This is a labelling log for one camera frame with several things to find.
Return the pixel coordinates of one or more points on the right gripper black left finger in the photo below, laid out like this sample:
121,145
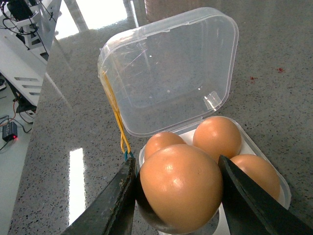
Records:
112,212

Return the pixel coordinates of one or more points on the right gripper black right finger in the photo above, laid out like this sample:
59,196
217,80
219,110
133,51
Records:
250,210

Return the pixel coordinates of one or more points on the brown egg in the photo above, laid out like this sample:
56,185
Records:
160,141
218,136
179,189
260,171

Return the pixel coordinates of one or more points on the clear plastic egg box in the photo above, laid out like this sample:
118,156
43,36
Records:
171,74

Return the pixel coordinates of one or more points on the black power adapter box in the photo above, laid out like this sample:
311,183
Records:
9,132

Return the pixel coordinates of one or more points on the blue rubber band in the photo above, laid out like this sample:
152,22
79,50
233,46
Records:
128,155

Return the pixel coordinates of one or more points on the yellow rubber band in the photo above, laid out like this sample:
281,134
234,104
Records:
124,143

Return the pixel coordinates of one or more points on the white robot frame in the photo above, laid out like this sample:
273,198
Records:
27,29

